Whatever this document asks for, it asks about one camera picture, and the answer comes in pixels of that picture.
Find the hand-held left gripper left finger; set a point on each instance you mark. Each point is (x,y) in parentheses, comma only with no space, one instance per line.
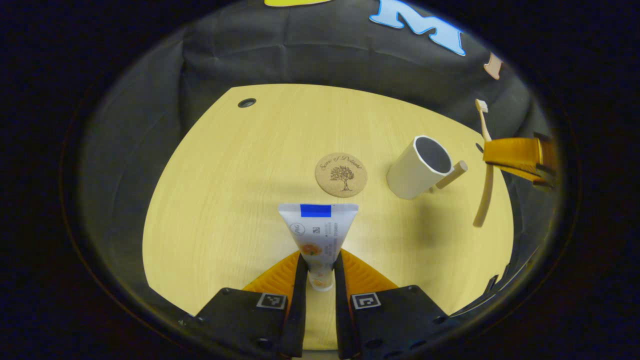
(297,310)

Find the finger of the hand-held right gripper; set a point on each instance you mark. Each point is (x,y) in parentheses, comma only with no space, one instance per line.
(515,152)
(535,178)

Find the white toothpaste tube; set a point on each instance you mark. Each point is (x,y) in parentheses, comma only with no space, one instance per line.
(320,235)

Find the beige toothbrush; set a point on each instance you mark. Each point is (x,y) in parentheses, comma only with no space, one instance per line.
(484,200)

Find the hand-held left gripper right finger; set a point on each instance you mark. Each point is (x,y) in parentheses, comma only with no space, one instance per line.
(342,310)

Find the round cork coaster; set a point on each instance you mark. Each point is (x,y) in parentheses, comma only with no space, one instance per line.
(341,174)

